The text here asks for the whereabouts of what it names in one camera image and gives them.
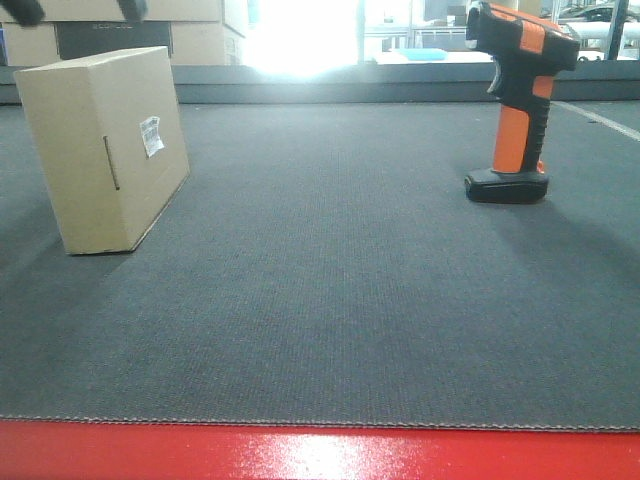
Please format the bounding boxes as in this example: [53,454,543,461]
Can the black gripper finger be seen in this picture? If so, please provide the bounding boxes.
[117,0,148,20]
[1,0,45,26]

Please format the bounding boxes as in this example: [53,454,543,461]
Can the stacked cardboard boxes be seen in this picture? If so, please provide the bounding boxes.
[1,1,249,66]

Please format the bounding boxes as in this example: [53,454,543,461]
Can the light blue tray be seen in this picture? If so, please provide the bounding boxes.
[396,48,448,63]

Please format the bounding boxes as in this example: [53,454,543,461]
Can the red conveyor table frame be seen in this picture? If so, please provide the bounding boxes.
[1,421,639,479]

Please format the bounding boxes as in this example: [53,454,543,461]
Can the white barcode label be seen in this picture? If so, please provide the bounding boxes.
[139,116,165,158]

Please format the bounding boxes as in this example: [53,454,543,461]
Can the orange black scanner gun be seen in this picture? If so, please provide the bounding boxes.
[465,1,580,204]

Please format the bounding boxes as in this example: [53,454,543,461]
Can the brown cardboard package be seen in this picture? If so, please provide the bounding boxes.
[14,46,190,255]

